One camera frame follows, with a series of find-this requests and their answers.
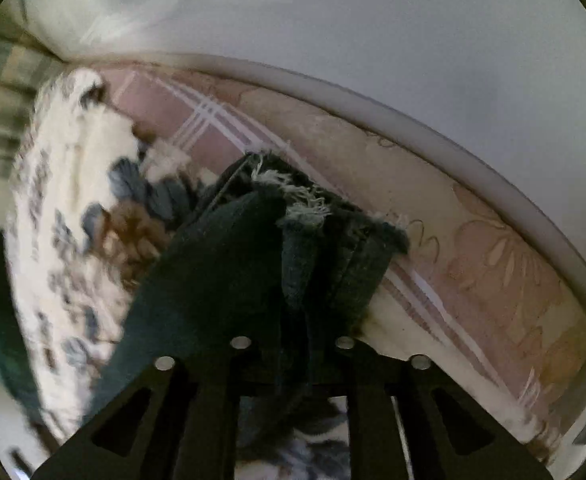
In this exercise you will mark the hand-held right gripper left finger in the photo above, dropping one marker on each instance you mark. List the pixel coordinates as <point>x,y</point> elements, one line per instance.
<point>213,390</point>

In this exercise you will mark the dark denim pants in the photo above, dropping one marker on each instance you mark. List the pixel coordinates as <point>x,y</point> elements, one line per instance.
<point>233,270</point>

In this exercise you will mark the dark green cloth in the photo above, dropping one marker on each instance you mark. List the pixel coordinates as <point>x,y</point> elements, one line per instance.
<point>3,330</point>

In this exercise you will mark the plaid curtain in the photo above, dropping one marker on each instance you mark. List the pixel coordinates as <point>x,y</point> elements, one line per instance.
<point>3,95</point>

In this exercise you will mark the pink plaid bed sheet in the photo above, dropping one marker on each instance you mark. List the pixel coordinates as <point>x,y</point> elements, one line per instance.
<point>473,265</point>

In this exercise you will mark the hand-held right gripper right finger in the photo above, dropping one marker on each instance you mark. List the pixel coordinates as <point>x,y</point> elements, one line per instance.
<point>368,390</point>

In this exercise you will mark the floral fleece blanket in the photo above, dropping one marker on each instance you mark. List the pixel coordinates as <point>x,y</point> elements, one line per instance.
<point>68,170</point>

